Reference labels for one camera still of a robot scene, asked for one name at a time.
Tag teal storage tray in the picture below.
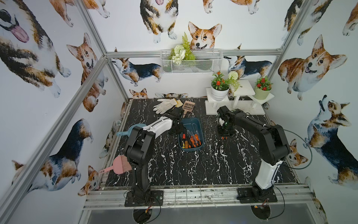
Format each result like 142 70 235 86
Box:
177 117 205 152

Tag blue dustpan scoop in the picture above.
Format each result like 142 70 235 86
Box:
116 123 146 137

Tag white stepped plant stand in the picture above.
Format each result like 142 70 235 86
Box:
205 80 275 115

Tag large orange handle screwdriver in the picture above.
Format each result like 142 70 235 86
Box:
193 125 201 146

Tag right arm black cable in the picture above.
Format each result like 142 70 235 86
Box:
279 127 313 170

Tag white work glove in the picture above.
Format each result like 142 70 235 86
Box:
153 99 177 114

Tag yellow sponge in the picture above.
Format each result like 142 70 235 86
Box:
175 99 183 108

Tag green pot red flowers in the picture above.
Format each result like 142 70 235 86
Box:
254 77 273 100

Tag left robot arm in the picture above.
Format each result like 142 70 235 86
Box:
124 107 184 205

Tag brown litter scoop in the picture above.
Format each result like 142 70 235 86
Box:
182 101 195 118

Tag white pot red flowers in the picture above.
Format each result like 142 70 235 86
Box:
211 71 230 101

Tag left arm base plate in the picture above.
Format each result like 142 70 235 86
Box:
125 190 164 207

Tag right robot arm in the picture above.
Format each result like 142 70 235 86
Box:
217 106 290 200

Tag green fern white flowers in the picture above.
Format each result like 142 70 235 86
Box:
168 33 196 65

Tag white wire wall basket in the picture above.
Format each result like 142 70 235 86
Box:
160 49 223 74

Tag pink brush scoop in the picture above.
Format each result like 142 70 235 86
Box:
98 155 132 175

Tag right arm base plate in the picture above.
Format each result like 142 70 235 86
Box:
236 187 278 203

